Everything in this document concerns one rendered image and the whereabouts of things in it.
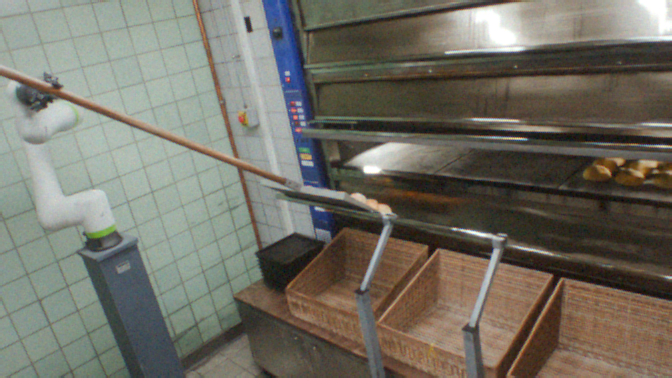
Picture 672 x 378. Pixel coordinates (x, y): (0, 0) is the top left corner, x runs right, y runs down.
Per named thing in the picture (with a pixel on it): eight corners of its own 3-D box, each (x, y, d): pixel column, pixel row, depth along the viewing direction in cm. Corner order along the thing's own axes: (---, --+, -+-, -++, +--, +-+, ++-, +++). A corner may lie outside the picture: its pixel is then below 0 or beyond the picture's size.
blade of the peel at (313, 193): (343, 199, 202) (345, 192, 202) (259, 184, 241) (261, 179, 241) (398, 221, 227) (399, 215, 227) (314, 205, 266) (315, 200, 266)
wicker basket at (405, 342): (444, 297, 250) (437, 246, 241) (558, 331, 210) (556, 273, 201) (378, 354, 220) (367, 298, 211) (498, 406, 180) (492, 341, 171)
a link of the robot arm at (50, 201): (48, 233, 224) (19, 115, 223) (85, 224, 227) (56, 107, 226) (36, 235, 211) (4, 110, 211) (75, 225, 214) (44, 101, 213)
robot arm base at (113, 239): (74, 245, 235) (69, 233, 233) (104, 231, 245) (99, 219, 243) (98, 254, 217) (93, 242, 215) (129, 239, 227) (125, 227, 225)
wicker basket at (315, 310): (353, 270, 293) (344, 226, 283) (437, 295, 253) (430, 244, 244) (289, 315, 262) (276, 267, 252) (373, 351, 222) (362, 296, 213)
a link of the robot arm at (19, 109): (-1, 80, 175) (32, 74, 182) (10, 116, 179) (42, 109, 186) (8, 79, 165) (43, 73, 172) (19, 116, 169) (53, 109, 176)
